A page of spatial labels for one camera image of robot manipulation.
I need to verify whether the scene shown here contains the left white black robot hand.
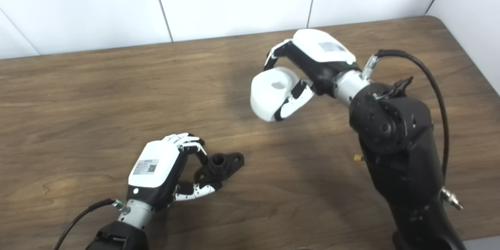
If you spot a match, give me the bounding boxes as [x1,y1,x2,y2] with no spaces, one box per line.
[127,133,223,211]

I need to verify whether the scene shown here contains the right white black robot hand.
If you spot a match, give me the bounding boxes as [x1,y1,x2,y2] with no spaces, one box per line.
[264,29,362,121]

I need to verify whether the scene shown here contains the round white plastic piece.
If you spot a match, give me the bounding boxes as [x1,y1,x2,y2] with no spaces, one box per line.
[250,67,303,122]

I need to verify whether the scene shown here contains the black flanged holder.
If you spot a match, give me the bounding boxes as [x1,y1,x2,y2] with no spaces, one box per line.
[194,152,245,183]

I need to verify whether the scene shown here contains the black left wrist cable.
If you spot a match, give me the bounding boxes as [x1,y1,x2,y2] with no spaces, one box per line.
[53,198,125,250]

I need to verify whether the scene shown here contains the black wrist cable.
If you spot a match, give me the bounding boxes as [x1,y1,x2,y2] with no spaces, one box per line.
[361,49,463,211]
[53,198,125,250]

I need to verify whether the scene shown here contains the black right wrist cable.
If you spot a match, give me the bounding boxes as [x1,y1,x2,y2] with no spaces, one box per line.
[361,49,463,211]

